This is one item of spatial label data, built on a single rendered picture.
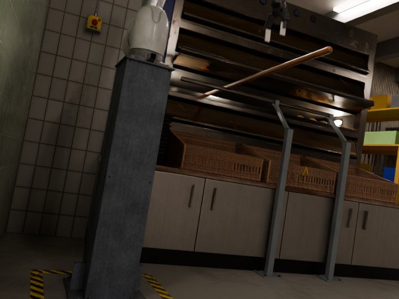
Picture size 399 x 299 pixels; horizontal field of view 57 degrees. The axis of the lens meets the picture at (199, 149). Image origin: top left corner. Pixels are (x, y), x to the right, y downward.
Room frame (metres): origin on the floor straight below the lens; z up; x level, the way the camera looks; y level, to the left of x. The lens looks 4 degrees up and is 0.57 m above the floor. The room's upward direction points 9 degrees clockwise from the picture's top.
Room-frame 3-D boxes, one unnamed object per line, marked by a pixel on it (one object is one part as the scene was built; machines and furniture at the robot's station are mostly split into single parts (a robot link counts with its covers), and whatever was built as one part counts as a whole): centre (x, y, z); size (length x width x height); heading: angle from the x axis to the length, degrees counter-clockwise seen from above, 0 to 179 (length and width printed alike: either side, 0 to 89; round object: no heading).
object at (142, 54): (1.61, 0.29, 1.03); 0.22 x 0.18 x 0.06; 24
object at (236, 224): (2.72, -0.54, 0.29); 2.42 x 0.56 x 0.58; 110
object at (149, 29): (1.64, 0.31, 1.17); 0.18 x 0.16 x 0.22; 22
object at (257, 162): (2.58, -0.09, 0.72); 0.56 x 0.49 x 0.28; 108
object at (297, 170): (2.79, -0.66, 0.72); 0.56 x 0.49 x 0.28; 109
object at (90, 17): (2.48, 0.85, 1.46); 0.10 x 0.07 x 0.10; 110
